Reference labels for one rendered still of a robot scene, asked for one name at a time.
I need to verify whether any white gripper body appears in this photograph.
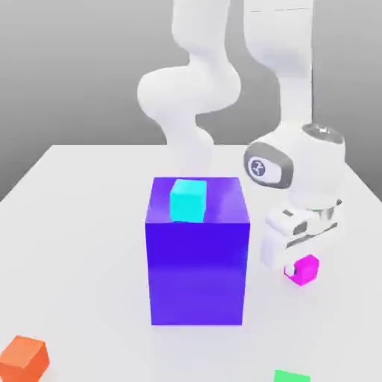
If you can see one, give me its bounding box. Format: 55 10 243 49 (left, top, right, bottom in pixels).
258 222 340 269

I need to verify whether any small orange cube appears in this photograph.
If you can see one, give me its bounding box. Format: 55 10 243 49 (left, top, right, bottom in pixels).
0 334 51 382

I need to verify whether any small green cube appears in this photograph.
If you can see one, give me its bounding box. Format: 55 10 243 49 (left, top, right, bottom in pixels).
273 369 312 382

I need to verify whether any small cyan cube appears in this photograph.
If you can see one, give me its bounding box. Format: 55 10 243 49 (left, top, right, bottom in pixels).
169 178 208 225

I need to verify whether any small magenta cube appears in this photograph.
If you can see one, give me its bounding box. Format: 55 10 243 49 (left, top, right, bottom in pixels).
284 253 321 287

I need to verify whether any large blue box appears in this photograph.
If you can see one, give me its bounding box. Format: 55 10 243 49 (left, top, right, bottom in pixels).
145 176 251 327

